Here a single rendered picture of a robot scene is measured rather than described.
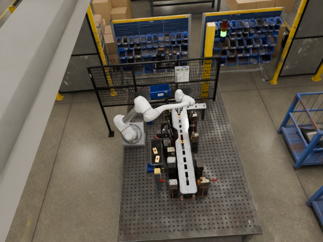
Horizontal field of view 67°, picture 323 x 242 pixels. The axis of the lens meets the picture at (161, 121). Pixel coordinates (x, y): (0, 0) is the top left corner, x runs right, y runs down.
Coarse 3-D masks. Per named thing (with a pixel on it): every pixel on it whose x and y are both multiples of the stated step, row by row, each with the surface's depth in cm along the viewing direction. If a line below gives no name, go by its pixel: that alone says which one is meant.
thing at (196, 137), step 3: (195, 135) 315; (198, 135) 315; (192, 138) 317; (195, 138) 317; (198, 138) 318; (192, 141) 322; (195, 141) 322; (198, 141) 323; (192, 144) 327; (195, 144) 328; (198, 144) 330; (192, 147) 333; (195, 147) 333; (192, 150) 338; (195, 150) 338
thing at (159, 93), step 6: (162, 84) 369; (168, 84) 370; (150, 90) 374; (156, 90) 376; (162, 90) 378; (168, 90) 358; (150, 96) 363; (156, 96) 364; (162, 96) 365; (168, 96) 367
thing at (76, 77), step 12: (84, 24) 411; (84, 36) 427; (96, 36) 425; (84, 48) 445; (96, 48) 445; (72, 60) 464; (84, 60) 465; (96, 60) 466; (72, 72) 484; (84, 72) 485; (96, 72) 488; (72, 84) 508; (84, 84) 510; (60, 96) 532
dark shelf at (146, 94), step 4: (180, 88) 379; (184, 88) 379; (188, 88) 378; (136, 92) 379; (140, 92) 379; (144, 92) 378; (148, 92) 378; (172, 92) 374; (184, 92) 373; (188, 92) 372; (192, 92) 372; (136, 96) 374; (144, 96) 372; (148, 96) 372; (172, 96) 369; (192, 96) 366; (148, 100) 366; (152, 100) 367; (156, 100) 367; (160, 100) 367
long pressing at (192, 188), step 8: (176, 112) 350; (184, 112) 349; (176, 120) 340; (184, 120) 340; (176, 128) 330; (184, 136) 321; (176, 144) 313; (184, 144) 313; (176, 152) 305; (192, 160) 297; (184, 168) 290; (192, 168) 289; (184, 176) 283; (192, 176) 282; (184, 184) 276; (192, 184) 275; (184, 192) 270; (192, 192) 270
